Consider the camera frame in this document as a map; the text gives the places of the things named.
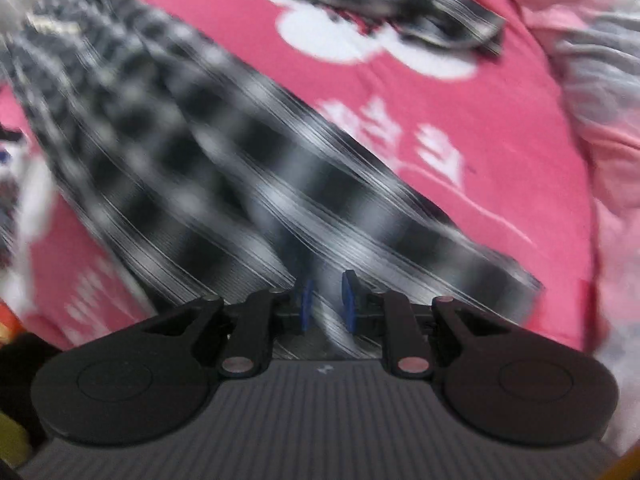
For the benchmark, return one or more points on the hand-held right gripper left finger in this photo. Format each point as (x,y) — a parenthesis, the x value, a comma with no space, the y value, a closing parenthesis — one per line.
(307,307)

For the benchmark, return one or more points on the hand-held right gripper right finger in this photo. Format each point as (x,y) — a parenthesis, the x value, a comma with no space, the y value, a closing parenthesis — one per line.
(349,305)

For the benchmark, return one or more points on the black white plaid garment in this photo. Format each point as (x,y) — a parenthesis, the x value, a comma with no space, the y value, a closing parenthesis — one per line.
(200,160)

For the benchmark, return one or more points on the pink floral blanket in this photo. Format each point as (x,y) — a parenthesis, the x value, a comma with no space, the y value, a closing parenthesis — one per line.
(450,135)

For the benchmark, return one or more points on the pink grey quilt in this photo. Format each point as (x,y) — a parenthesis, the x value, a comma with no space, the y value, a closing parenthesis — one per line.
(615,185)

